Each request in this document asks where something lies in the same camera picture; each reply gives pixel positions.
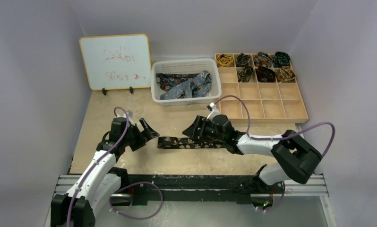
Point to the white whiteboard orange frame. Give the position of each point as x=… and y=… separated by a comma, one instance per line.
x=115, y=62

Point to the wooden compartment tray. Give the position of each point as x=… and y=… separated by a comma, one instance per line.
x=260, y=101

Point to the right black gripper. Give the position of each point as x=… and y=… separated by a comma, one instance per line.
x=202, y=127

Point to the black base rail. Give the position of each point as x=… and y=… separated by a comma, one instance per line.
x=240, y=189

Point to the brown patterned rolled tie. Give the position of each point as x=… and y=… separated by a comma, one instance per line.
x=262, y=59

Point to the white plastic basket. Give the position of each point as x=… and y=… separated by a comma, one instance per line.
x=191, y=66

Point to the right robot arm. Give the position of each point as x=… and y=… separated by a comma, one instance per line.
x=296, y=158

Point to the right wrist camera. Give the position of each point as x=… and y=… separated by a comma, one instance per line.
x=213, y=111

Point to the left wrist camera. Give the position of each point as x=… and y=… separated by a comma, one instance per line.
x=129, y=115

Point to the grey blue patterned tie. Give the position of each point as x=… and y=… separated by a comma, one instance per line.
x=196, y=87

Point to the orange brown rolled tie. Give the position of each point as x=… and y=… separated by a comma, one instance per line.
x=285, y=74

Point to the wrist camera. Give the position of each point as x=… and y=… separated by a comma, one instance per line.
x=129, y=115
x=213, y=111

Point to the aluminium rail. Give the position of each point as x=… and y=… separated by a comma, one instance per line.
x=316, y=186

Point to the yellow rolled tie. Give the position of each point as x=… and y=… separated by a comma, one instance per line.
x=224, y=61

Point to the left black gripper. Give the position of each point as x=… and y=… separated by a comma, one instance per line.
x=142, y=137

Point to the dark olive rolled tie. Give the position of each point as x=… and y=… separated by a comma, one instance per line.
x=243, y=60

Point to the dark green rolled tie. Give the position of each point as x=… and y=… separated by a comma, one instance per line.
x=281, y=59

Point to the black floral tie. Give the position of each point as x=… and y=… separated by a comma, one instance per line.
x=188, y=143

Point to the dark colourful patterned tie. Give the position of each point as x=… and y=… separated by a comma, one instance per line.
x=167, y=81

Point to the dark maroon rolled tie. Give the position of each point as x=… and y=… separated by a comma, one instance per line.
x=265, y=75

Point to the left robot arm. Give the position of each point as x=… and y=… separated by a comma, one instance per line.
x=80, y=204

